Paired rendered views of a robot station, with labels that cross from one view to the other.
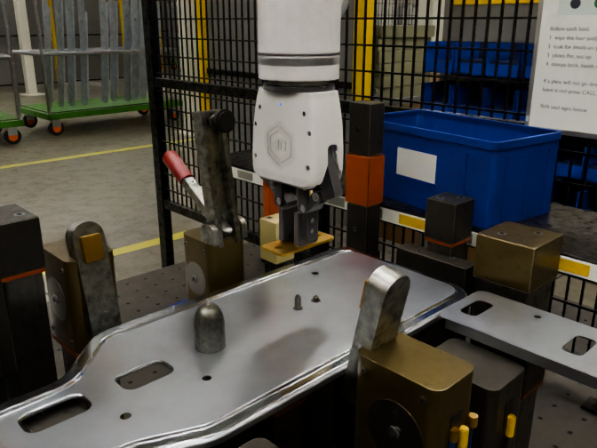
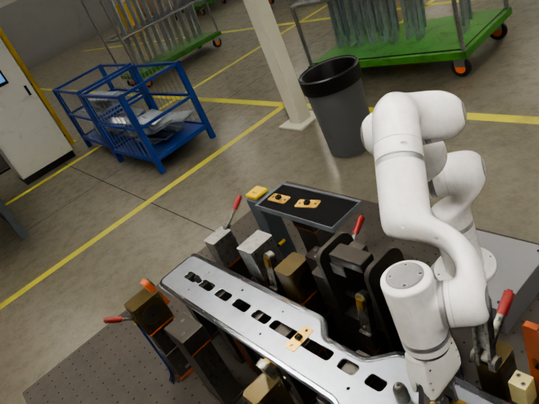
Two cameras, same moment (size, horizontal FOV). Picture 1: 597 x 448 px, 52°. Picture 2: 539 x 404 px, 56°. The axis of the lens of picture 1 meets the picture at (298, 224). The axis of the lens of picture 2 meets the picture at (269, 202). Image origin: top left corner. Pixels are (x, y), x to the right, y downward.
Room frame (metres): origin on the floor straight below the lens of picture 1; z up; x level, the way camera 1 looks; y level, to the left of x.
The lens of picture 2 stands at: (0.65, -0.63, 1.98)
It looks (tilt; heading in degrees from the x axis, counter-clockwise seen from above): 29 degrees down; 104
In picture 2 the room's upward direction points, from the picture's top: 25 degrees counter-clockwise
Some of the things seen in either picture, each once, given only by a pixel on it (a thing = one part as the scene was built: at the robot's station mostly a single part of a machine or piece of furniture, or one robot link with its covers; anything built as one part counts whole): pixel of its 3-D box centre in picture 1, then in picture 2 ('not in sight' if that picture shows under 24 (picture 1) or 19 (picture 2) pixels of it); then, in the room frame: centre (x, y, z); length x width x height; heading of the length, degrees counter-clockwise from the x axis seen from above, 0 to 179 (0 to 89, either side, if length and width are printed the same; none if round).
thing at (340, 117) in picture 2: not in sight; (341, 108); (0.53, 3.37, 0.36); 0.50 x 0.50 x 0.73
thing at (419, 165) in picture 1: (449, 161); not in sight; (1.01, -0.26, 1.09); 0.30 x 0.17 x 0.13; 35
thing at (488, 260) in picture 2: not in sight; (459, 246); (0.82, 0.66, 0.89); 0.19 x 0.19 x 0.18
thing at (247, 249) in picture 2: not in sight; (280, 284); (0.23, 0.70, 0.90); 0.13 x 0.08 x 0.41; 44
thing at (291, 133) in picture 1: (298, 128); (432, 359); (0.65, 0.00, 1.21); 0.10 x 0.07 x 0.11; 44
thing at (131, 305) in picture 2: not in sight; (162, 337); (-0.23, 0.63, 0.88); 0.14 x 0.09 x 0.36; 44
